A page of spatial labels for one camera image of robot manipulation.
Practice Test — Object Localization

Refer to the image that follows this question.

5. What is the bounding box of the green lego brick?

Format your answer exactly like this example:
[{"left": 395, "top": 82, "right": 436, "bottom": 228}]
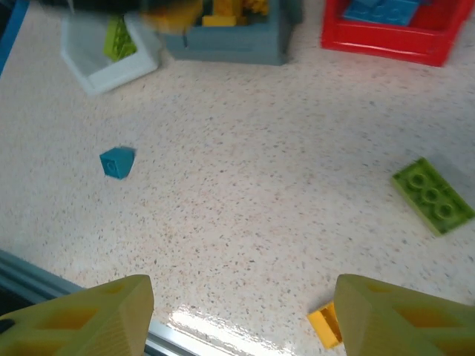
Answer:
[
  {"left": 390, "top": 156, "right": 475, "bottom": 237},
  {"left": 102, "top": 16, "right": 138, "bottom": 63}
]

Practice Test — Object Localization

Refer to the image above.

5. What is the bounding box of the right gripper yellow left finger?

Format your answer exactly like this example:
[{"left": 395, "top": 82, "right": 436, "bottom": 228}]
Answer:
[{"left": 0, "top": 274, "right": 154, "bottom": 356}]

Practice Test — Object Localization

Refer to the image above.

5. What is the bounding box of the white plastic container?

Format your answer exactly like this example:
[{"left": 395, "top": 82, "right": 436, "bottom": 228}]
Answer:
[{"left": 60, "top": 13, "right": 163, "bottom": 97}]

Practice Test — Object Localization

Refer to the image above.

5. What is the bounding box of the aluminum table rail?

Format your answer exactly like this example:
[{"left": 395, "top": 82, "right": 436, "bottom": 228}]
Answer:
[{"left": 0, "top": 248, "right": 283, "bottom": 356}]

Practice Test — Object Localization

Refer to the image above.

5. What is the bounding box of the blue lego brick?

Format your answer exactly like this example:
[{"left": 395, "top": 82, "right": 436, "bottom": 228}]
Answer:
[{"left": 341, "top": 0, "right": 423, "bottom": 27}]

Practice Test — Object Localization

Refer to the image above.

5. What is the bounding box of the blue side rail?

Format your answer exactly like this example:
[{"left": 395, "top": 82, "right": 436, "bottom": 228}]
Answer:
[{"left": 0, "top": 0, "right": 31, "bottom": 77}]

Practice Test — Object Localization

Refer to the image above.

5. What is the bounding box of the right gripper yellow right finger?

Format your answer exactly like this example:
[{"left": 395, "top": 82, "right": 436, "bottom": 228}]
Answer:
[{"left": 335, "top": 273, "right": 475, "bottom": 356}]

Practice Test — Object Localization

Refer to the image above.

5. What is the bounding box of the red plastic container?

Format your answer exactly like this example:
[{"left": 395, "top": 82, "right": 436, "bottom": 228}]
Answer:
[{"left": 320, "top": 0, "right": 475, "bottom": 68}]

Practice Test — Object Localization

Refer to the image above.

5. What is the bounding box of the small blue slope lego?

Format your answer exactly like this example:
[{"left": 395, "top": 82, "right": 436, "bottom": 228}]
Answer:
[{"left": 99, "top": 146, "right": 137, "bottom": 181}]

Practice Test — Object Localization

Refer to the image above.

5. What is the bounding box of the gray plastic container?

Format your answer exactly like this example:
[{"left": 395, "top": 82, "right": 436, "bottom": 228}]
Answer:
[{"left": 162, "top": 0, "right": 304, "bottom": 67}]

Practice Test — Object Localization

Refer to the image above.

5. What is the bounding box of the yellow lego brick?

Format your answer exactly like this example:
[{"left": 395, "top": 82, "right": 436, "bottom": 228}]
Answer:
[
  {"left": 307, "top": 300, "right": 344, "bottom": 350},
  {"left": 202, "top": 14, "right": 248, "bottom": 27}
]

